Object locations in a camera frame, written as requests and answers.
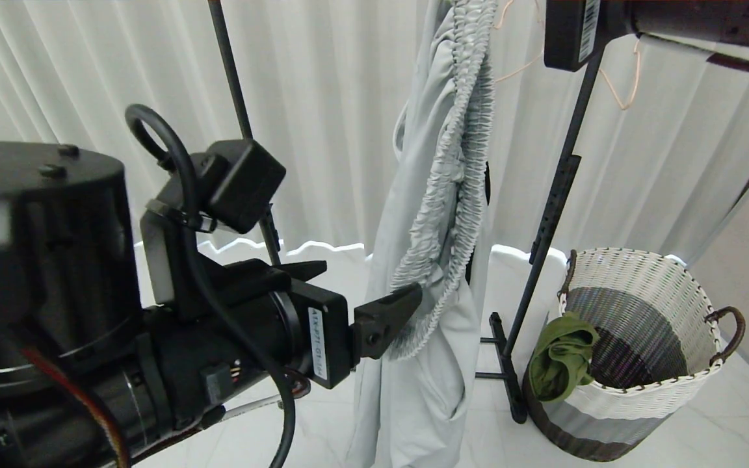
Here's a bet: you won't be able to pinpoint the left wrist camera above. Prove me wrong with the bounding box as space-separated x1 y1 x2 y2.
140 138 328 306

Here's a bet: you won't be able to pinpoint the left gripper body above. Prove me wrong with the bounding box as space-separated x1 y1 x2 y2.
98 281 354 456

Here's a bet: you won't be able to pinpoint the white curtain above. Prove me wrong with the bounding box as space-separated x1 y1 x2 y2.
0 0 749 264

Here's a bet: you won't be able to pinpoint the pale grey shorts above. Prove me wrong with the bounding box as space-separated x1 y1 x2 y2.
345 0 499 468

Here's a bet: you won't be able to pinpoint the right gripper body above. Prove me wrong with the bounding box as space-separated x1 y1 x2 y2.
544 0 749 72

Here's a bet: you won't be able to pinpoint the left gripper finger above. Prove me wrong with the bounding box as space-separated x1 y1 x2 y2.
352 283 424 360

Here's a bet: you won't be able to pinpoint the black clothes rack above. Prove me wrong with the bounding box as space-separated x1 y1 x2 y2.
207 0 606 424

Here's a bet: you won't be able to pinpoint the green long-sleeved shirt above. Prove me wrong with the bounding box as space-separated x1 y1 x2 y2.
527 312 601 402

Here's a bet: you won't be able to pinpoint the white laundry basket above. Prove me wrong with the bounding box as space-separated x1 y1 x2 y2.
521 247 746 462

